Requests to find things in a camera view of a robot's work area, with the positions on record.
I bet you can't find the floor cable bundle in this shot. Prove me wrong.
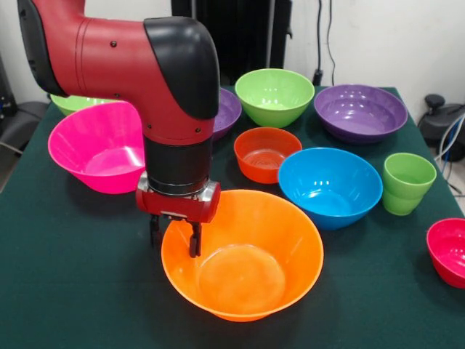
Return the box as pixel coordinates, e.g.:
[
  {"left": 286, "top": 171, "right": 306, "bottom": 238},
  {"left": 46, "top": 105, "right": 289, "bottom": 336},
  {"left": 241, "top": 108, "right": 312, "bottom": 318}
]
[{"left": 434, "top": 116, "right": 465, "bottom": 197}]

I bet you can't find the black pedestal column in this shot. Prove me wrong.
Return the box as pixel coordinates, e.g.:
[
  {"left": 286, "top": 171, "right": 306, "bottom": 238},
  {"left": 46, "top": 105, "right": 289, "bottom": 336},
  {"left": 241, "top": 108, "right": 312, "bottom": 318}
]
[{"left": 171, "top": 0, "right": 294, "bottom": 87}]

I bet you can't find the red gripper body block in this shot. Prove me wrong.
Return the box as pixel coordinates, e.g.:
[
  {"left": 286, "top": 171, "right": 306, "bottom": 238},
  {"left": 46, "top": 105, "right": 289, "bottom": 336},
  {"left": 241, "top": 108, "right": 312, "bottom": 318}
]
[{"left": 135, "top": 177, "right": 222, "bottom": 224}]

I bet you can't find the purple plastic bowl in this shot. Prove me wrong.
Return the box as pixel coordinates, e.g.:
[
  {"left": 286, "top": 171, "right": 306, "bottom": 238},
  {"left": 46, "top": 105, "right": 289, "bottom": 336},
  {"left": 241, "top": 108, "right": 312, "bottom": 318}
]
[
  {"left": 313, "top": 84, "right": 409, "bottom": 145},
  {"left": 212, "top": 87, "right": 243, "bottom": 142}
]

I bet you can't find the large orange plastic bowl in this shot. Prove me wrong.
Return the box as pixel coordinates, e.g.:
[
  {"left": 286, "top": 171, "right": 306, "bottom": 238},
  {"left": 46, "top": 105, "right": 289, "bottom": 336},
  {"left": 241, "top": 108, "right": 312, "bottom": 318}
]
[{"left": 161, "top": 188, "right": 325, "bottom": 322}]

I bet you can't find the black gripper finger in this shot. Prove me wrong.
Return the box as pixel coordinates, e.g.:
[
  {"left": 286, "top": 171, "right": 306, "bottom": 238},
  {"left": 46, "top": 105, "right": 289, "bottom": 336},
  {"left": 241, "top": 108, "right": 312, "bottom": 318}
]
[
  {"left": 149, "top": 214, "right": 164, "bottom": 249},
  {"left": 187, "top": 221, "right": 203, "bottom": 258}
]

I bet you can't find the large pink plastic bowl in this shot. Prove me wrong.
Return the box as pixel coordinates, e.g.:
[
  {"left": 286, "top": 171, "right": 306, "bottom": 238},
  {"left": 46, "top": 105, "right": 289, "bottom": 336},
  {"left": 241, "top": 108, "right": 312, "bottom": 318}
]
[{"left": 47, "top": 100, "right": 147, "bottom": 195}]

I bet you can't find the small orange-red plastic bowl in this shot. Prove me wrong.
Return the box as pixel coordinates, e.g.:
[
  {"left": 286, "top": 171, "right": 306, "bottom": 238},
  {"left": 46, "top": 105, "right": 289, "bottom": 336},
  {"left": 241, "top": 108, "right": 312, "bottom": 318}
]
[{"left": 233, "top": 127, "right": 303, "bottom": 185}]

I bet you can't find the small red-pink plastic bowl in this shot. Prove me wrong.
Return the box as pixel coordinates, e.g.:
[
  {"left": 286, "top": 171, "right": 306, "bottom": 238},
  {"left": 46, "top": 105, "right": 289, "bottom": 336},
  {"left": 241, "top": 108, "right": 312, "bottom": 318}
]
[{"left": 426, "top": 217, "right": 465, "bottom": 290}]

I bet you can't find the dark green tablecloth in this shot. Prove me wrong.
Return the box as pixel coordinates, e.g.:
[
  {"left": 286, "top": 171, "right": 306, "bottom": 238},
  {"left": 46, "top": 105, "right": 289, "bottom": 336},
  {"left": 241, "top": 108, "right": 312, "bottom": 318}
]
[{"left": 0, "top": 85, "right": 465, "bottom": 349}]

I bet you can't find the blue plastic bowl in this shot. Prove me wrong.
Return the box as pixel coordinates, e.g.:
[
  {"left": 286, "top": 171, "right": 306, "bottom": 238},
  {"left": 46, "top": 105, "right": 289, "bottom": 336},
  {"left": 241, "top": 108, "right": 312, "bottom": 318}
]
[{"left": 278, "top": 147, "right": 384, "bottom": 231}]

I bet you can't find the green plastic bowl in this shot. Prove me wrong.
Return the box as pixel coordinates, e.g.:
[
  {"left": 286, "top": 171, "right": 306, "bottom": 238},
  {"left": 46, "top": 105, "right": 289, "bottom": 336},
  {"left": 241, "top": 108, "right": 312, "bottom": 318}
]
[
  {"left": 234, "top": 68, "right": 315, "bottom": 129},
  {"left": 49, "top": 93, "right": 121, "bottom": 116}
]

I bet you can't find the green plastic cup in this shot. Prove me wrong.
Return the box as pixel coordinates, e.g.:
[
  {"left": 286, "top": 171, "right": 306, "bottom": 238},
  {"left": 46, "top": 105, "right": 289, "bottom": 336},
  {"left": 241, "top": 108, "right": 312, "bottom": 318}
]
[{"left": 381, "top": 153, "right": 437, "bottom": 217}]

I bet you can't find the black hanging cable with plug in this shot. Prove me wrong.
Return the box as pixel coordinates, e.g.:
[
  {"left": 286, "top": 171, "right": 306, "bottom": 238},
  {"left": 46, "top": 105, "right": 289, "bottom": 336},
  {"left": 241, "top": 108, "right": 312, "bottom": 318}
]
[{"left": 312, "top": 0, "right": 337, "bottom": 87}]

